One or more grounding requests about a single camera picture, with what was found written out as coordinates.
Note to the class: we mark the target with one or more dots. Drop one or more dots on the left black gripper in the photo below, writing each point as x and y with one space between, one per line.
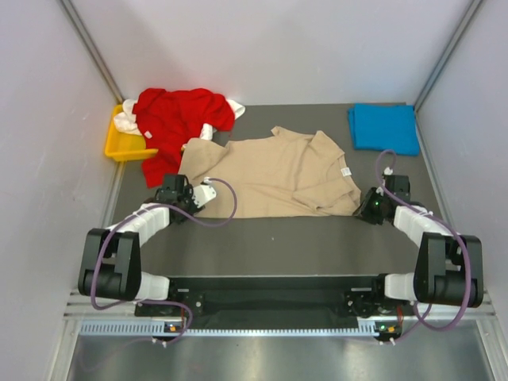
193 210

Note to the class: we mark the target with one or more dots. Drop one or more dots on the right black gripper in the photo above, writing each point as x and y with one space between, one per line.
364 211

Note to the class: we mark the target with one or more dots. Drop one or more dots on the beige t shirt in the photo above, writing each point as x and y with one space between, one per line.
286 175

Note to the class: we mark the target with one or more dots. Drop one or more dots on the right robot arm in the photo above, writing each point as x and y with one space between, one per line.
447 262

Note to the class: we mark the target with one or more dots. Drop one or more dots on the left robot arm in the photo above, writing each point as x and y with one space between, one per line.
111 264

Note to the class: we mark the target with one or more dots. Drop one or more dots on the folded blue t shirt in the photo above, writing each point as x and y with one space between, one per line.
378 128

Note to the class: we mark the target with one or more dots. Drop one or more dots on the red t shirt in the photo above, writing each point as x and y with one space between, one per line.
169 119

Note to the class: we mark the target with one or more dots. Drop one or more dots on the yellow plastic bin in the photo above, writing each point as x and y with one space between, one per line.
122 147

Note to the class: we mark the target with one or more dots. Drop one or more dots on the white t shirt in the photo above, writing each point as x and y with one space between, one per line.
125 121

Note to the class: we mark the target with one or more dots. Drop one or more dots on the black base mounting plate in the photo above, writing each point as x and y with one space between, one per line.
362 303

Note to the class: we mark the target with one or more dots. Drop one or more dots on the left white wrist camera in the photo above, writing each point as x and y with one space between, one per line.
203 193

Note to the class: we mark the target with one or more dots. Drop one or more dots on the grey slotted cable duct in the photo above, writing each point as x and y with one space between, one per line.
171 329

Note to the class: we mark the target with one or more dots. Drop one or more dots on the aluminium frame rail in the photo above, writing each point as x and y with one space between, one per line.
79 306

